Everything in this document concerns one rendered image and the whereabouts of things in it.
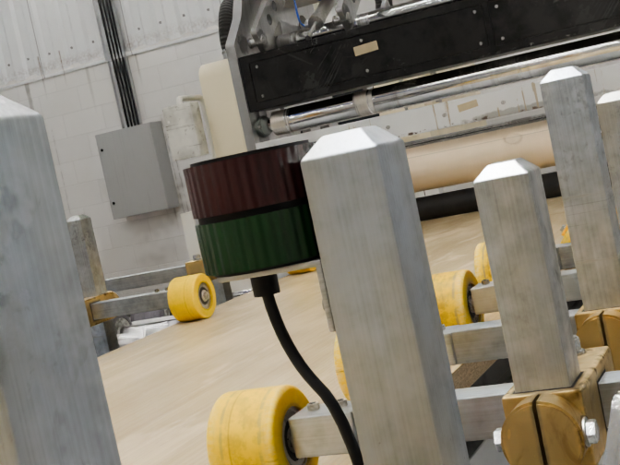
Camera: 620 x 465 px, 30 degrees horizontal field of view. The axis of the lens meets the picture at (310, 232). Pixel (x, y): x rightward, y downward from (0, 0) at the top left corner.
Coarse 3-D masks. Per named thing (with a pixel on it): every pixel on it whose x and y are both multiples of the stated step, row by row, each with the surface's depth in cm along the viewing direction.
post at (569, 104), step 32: (544, 96) 93; (576, 96) 92; (576, 128) 93; (576, 160) 93; (576, 192) 93; (608, 192) 94; (576, 224) 94; (608, 224) 93; (576, 256) 94; (608, 256) 93; (608, 288) 93
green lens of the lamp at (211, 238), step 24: (264, 216) 48; (288, 216) 48; (216, 240) 49; (240, 240) 48; (264, 240) 48; (288, 240) 48; (312, 240) 48; (216, 264) 49; (240, 264) 48; (264, 264) 48
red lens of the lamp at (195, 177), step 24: (312, 144) 49; (192, 168) 49; (216, 168) 48; (240, 168) 48; (264, 168) 48; (288, 168) 48; (192, 192) 49; (216, 192) 48; (240, 192) 48; (264, 192) 48; (288, 192) 48
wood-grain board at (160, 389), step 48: (432, 240) 260; (480, 240) 238; (288, 288) 224; (192, 336) 184; (240, 336) 172; (144, 384) 148; (192, 384) 140; (240, 384) 133; (288, 384) 127; (336, 384) 122; (144, 432) 118; (192, 432) 113
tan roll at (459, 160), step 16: (512, 128) 306; (528, 128) 303; (544, 128) 301; (432, 144) 316; (448, 144) 312; (464, 144) 310; (480, 144) 308; (496, 144) 305; (512, 144) 303; (528, 144) 302; (544, 144) 300; (416, 160) 315; (432, 160) 312; (448, 160) 310; (464, 160) 309; (480, 160) 307; (496, 160) 306; (528, 160) 303; (544, 160) 302; (416, 176) 315; (432, 176) 313; (448, 176) 312; (464, 176) 311
